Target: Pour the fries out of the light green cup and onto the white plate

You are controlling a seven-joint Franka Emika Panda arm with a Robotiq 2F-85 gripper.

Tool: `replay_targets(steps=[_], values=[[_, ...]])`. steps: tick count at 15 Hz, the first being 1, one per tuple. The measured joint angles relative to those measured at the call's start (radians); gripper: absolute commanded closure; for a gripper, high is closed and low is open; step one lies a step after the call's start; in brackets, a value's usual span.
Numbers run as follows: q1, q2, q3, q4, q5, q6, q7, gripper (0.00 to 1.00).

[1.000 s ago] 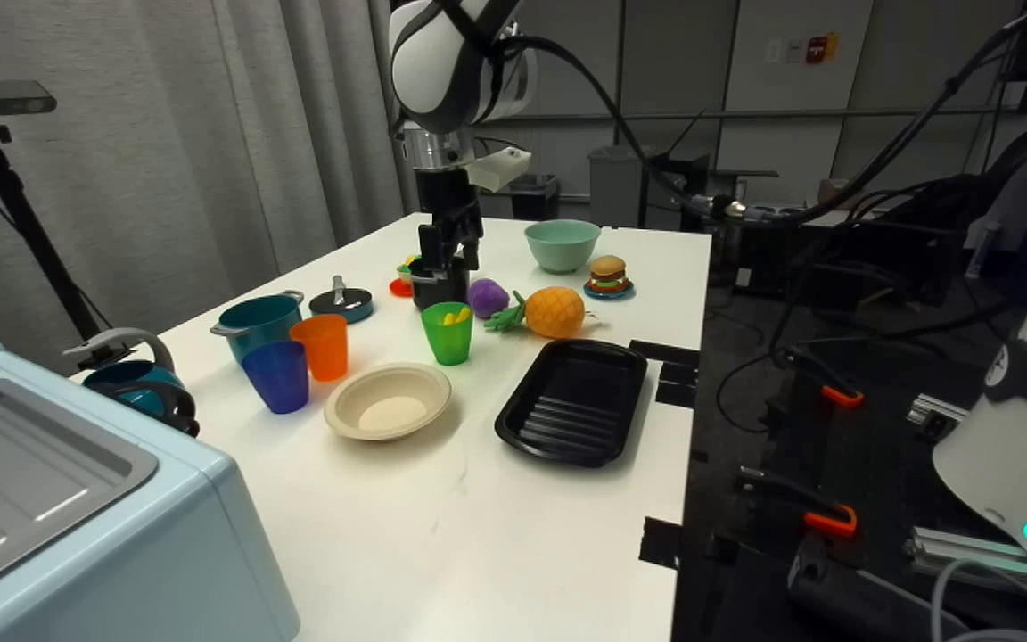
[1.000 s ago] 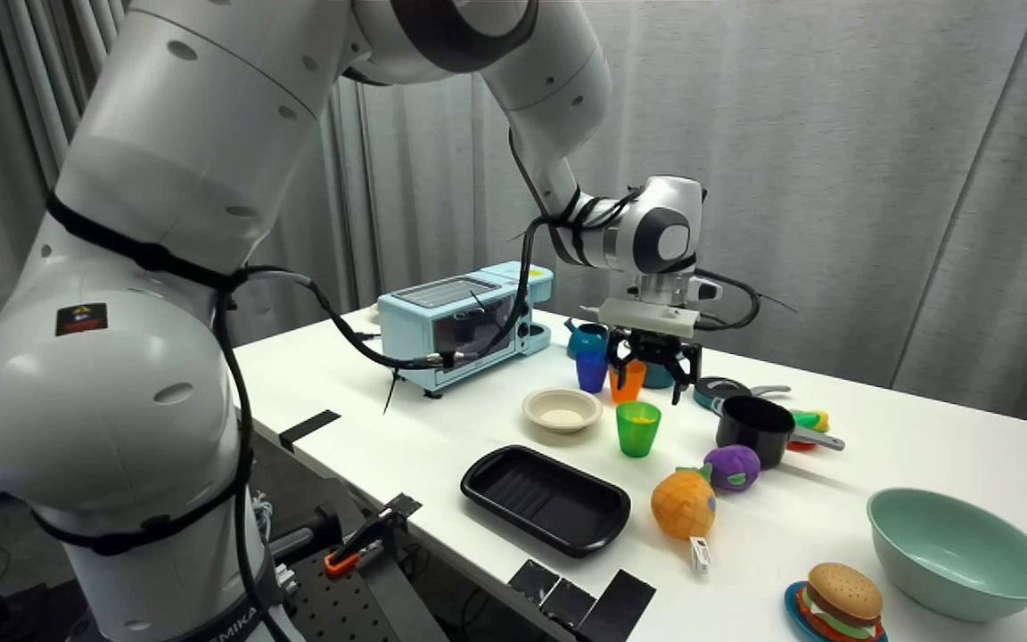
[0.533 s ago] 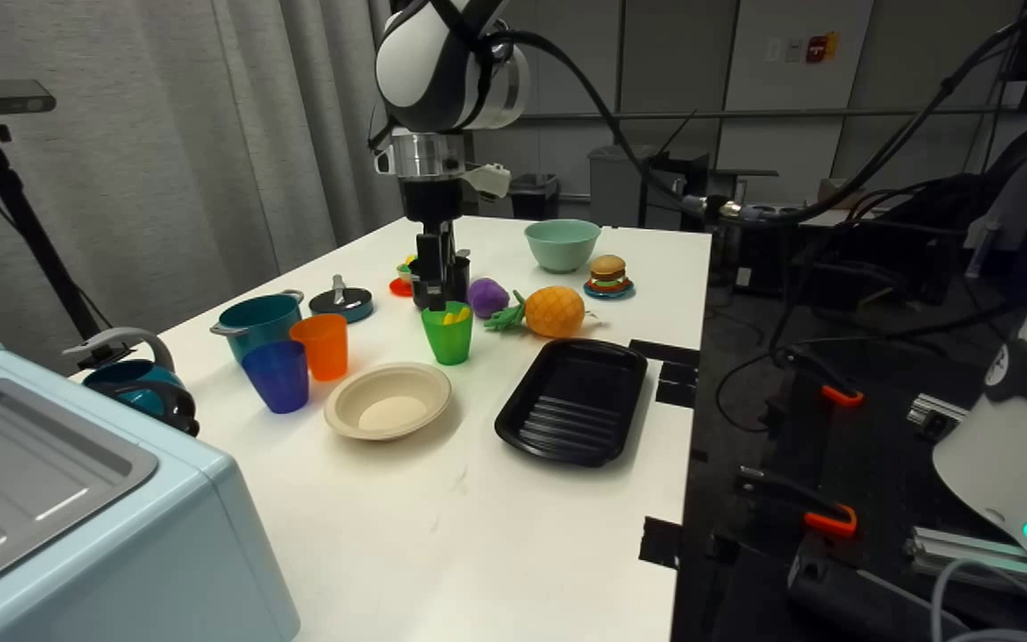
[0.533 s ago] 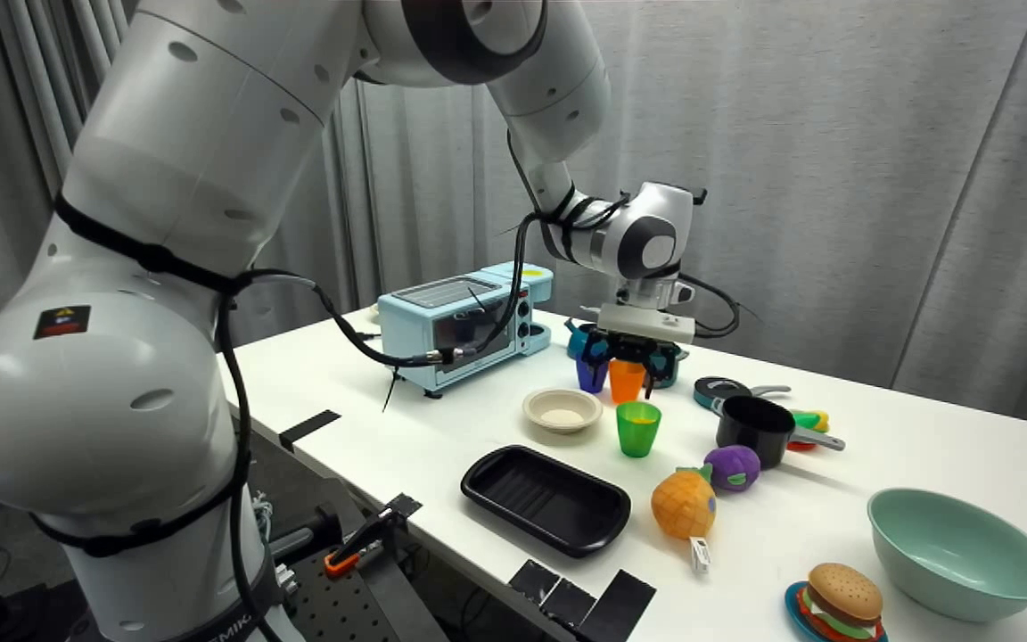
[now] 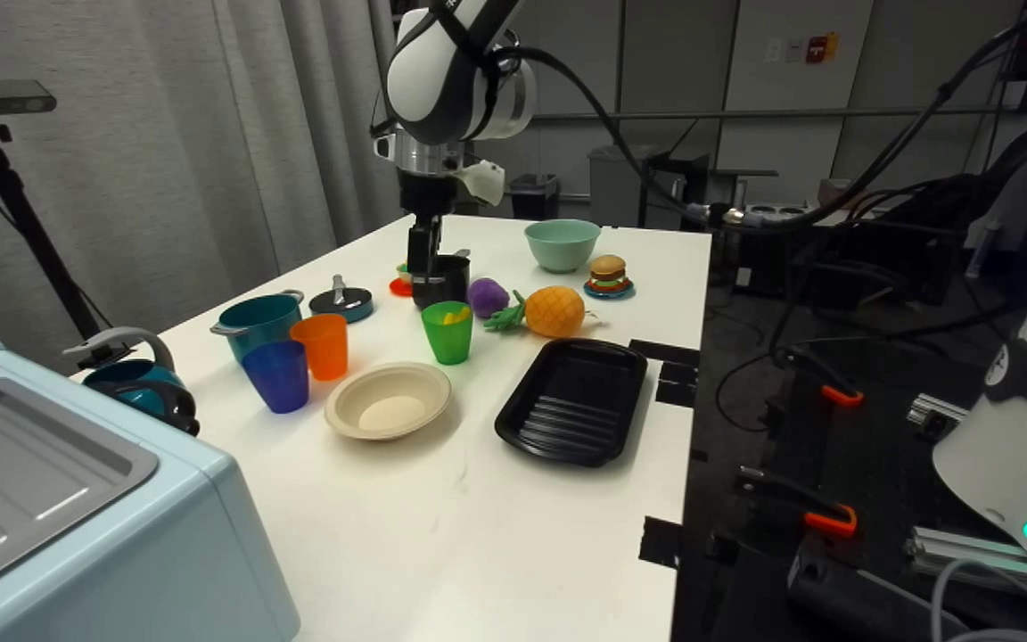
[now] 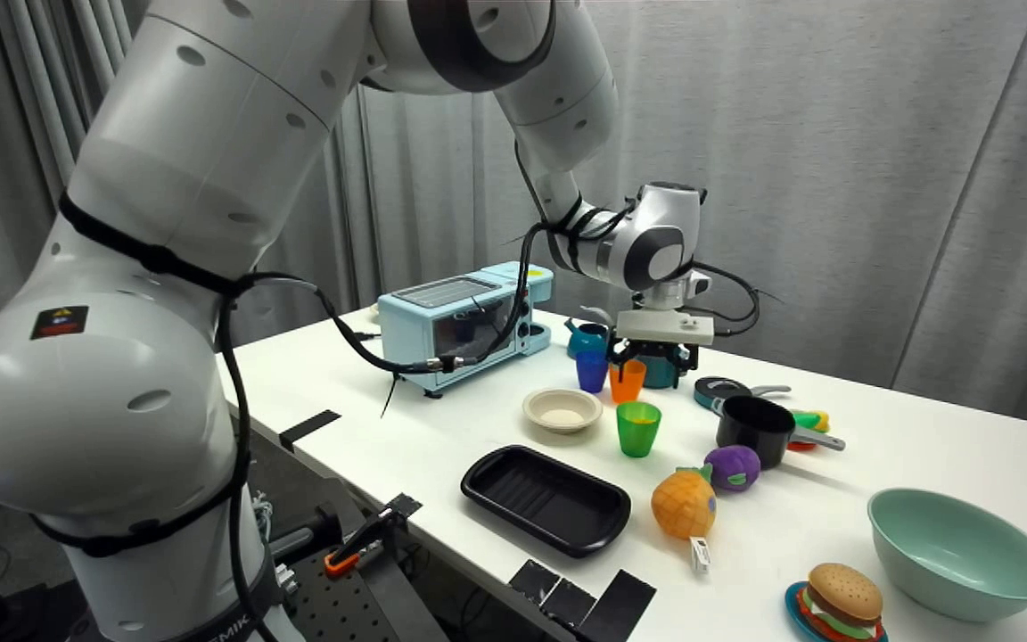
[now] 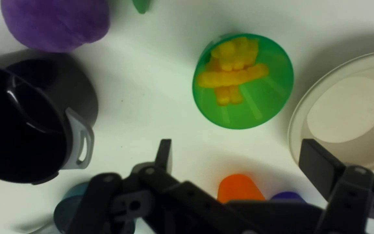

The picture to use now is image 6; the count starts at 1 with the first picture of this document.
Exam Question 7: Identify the orange plastic cup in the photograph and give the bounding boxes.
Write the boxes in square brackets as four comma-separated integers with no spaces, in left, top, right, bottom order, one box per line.
[606,356,647,406]

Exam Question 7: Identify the teal toy pot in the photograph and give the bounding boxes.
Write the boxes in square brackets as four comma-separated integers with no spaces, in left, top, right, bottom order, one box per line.
[637,351,700,392]

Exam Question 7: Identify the black tape patch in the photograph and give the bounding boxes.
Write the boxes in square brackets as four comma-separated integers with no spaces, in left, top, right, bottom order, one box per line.
[276,406,344,454]
[506,557,563,601]
[537,577,597,630]
[577,567,659,642]

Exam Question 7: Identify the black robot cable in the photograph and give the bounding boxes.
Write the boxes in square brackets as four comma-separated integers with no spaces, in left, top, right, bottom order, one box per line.
[205,205,767,642]

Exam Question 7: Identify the green yellow toy vegetable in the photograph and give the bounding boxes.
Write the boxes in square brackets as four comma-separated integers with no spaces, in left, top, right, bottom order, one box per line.
[789,406,834,438]

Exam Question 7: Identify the black saucepan grey handle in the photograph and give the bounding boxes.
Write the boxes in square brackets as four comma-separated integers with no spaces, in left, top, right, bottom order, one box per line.
[711,392,849,469]

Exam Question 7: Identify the grey perforated mounting plate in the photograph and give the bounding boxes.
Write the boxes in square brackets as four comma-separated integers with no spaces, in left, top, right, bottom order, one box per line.
[276,557,451,642]

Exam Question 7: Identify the orange handled black clamp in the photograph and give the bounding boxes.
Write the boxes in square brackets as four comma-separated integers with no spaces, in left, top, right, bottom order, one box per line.
[317,489,424,586]

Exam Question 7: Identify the teal bowl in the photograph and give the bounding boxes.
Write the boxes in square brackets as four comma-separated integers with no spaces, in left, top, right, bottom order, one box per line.
[867,485,1027,626]

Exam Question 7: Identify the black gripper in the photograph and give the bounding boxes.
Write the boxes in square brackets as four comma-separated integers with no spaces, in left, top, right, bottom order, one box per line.
[610,338,703,392]

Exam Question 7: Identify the teal cup with grey handle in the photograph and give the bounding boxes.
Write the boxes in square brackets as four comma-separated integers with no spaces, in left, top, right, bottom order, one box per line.
[563,316,618,365]

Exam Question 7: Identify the grey curtain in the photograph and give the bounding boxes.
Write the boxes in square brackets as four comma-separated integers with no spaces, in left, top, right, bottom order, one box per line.
[0,0,1027,433]

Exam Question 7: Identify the light green plastic cup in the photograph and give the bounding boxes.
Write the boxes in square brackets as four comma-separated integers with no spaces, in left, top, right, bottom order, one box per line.
[613,400,667,461]

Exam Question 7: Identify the small black frying pan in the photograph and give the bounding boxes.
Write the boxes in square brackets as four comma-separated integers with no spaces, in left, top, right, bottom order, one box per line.
[692,372,799,417]

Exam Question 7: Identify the toy burger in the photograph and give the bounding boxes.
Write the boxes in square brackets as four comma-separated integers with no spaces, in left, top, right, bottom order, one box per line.
[796,558,889,642]

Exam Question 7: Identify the light blue toaster oven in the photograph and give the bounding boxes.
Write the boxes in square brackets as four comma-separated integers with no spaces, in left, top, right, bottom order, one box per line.
[375,256,555,400]

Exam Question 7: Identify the blue plastic cup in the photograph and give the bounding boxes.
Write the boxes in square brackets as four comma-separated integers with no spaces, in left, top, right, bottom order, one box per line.
[572,351,613,394]

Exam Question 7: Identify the orange plush fruit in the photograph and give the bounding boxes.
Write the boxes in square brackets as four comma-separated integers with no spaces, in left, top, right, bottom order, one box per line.
[647,463,719,577]

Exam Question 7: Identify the purple plush eggplant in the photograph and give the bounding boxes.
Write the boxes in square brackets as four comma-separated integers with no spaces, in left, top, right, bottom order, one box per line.
[676,441,767,495]

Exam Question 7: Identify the small blue plate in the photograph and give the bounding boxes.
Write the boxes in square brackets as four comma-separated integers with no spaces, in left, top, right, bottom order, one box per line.
[779,577,890,642]

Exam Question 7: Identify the white plate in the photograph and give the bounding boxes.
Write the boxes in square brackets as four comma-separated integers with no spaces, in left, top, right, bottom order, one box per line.
[521,385,603,433]

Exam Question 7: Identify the black rectangular tray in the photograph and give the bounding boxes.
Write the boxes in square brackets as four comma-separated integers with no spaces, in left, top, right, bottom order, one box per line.
[455,441,634,558]

